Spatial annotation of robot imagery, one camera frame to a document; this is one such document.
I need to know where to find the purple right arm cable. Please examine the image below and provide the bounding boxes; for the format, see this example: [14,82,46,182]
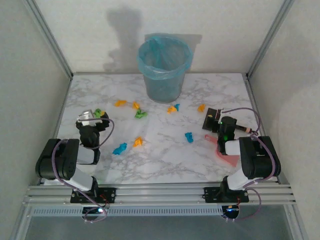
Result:
[222,106,279,222]

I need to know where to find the aluminium frame post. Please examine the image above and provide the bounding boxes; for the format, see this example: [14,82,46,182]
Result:
[23,0,74,79]
[246,0,296,80]

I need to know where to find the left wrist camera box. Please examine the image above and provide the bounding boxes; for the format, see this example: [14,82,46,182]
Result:
[77,109,98,127]

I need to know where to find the blue plastic bin liner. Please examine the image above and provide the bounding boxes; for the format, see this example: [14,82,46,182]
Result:
[136,33,194,81]

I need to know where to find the dark brown hand brush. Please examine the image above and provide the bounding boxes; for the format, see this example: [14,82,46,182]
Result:
[201,107,255,135]

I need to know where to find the grey mesh trash bin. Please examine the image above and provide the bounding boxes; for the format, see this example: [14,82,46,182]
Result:
[137,34,193,104]

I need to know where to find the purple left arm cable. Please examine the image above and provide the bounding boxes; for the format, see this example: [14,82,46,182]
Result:
[51,117,116,224]

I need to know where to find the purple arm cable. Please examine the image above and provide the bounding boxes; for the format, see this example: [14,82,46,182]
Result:
[222,106,279,222]
[51,117,116,224]

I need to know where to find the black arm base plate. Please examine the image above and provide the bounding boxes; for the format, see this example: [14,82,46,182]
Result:
[69,187,117,204]
[203,186,250,204]

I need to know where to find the aluminium mounting rail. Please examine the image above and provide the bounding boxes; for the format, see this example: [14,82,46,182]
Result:
[23,183,299,207]

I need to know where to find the grey slotted cable duct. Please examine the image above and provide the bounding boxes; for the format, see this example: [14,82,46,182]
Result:
[29,206,224,217]

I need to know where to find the aluminium table side rail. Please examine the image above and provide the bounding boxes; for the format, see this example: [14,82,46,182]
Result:
[243,72,288,186]
[37,74,74,186]

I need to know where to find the pink plastic dustpan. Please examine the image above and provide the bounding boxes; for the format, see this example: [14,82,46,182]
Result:
[204,134,241,168]

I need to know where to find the aluminium table end rail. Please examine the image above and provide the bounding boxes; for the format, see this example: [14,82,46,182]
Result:
[71,71,248,76]

